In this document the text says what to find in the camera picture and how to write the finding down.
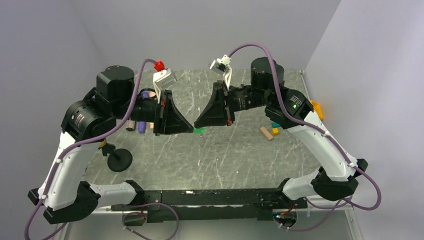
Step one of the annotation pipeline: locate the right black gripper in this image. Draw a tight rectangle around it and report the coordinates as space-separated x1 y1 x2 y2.
195 79 271 127

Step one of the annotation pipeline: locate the yellow small wooden block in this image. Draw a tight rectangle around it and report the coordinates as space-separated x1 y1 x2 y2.
271 127 280 136

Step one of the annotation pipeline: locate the purple microphone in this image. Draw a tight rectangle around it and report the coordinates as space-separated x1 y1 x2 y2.
138 91 150 134

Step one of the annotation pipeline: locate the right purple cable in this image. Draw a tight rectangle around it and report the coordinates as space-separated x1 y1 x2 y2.
226 43 382 212

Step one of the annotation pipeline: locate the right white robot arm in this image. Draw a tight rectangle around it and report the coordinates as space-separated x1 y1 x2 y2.
194 56 368 208

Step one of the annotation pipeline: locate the yellow plastic bin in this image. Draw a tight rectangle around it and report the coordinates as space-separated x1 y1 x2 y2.
310 100 324 121

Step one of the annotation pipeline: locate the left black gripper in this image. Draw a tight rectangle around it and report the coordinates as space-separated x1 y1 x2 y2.
112 88 194 136

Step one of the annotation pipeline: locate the green key tag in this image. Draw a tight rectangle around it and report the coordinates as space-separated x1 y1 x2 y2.
193 127 206 135

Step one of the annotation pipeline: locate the glitter silver microphone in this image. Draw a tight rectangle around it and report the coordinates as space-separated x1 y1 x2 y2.
125 120 136 132

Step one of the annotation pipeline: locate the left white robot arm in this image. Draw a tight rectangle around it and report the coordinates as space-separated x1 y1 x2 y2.
28 65 194 225

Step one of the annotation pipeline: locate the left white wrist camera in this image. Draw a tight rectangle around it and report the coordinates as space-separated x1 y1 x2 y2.
152 68 177 103

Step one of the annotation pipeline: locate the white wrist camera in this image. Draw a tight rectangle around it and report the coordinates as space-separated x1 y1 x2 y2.
209 54 233 88
152 68 177 103

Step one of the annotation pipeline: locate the tan rectangular wooden block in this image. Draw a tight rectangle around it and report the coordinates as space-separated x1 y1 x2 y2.
259 126 274 141

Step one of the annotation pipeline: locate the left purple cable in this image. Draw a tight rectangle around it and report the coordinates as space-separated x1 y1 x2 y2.
23 58 160 240

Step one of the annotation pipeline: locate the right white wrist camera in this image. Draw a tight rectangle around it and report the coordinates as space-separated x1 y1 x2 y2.
209 54 233 88

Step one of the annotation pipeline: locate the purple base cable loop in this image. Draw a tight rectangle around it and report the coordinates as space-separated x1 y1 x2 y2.
121 202 180 240

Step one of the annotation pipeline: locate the pink microphone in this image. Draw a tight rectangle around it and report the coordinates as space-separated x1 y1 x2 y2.
148 91 156 130

